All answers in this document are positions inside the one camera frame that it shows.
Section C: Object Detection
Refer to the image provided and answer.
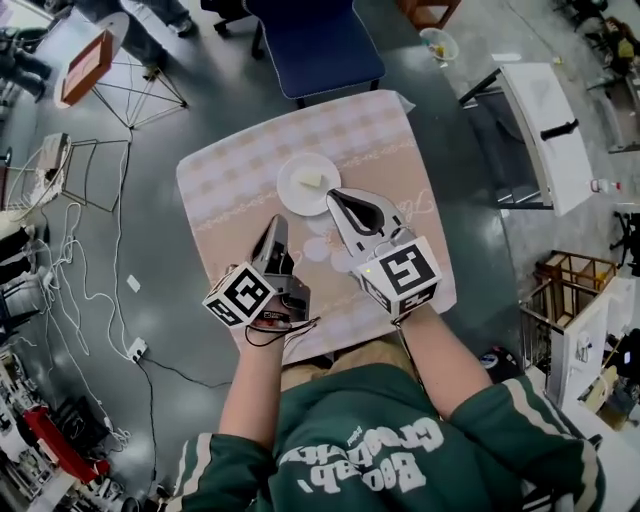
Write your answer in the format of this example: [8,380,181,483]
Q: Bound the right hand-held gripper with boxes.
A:
[325,188,444,319]

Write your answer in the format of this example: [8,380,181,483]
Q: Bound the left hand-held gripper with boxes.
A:
[201,214,313,332]

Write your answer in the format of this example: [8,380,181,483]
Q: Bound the white round plate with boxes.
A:
[276,153,343,217]

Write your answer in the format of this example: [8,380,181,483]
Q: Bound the person's left forearm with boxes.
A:
[219,319,291,441]

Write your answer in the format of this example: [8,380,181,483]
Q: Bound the person's right forearm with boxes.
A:
[397,304,494,436]

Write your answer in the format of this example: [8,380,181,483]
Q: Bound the pink patterned tablecloth table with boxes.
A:
[175,89,459,366]

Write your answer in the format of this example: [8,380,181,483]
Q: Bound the person's beige trousers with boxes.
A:
[279,333,419,391]

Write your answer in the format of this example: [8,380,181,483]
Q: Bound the blue chair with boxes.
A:
[244,0,386,109]

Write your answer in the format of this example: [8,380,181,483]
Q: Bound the black suitcase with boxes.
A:
[479,344,526,386]

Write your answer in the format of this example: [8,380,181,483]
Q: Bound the white table with black legs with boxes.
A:
[458,62,596,217]

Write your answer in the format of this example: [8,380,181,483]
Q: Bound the white basin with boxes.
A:
[418,27,460,63]

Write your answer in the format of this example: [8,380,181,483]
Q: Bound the person's green shirt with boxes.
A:
[172,362,606,512]

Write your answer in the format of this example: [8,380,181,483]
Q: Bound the brown cabinet with white top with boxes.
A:
[397,0,464,31]

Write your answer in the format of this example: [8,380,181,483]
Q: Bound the small beige box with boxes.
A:
[39,132,69,171]

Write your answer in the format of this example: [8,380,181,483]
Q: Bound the black office chair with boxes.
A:
[609,209,640,276]
[199,0,249,36]

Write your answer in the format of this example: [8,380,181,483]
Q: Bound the orange box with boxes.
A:
[59,28,115,107]

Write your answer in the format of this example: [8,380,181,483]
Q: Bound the red box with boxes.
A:
[22,404,111,484]

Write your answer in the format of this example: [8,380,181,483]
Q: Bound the thin black cable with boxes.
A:
[243,314,321,351]
[392,315,426,391]

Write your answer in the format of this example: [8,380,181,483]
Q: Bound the black floor cable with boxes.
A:
[134,357,234,496]

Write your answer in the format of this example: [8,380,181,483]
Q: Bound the white floor cable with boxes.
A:
[37,199,136,361]

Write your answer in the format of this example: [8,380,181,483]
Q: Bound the black wire stool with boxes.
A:
[62,138,132,214]

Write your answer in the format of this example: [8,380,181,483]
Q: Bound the wooden frame rack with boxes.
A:
[519,249,619,326]

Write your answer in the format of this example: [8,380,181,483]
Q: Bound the black cylinder handle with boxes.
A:
[540,118,580,142]

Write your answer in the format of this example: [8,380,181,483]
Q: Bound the white wire basket chair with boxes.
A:
[0,132,71,224]

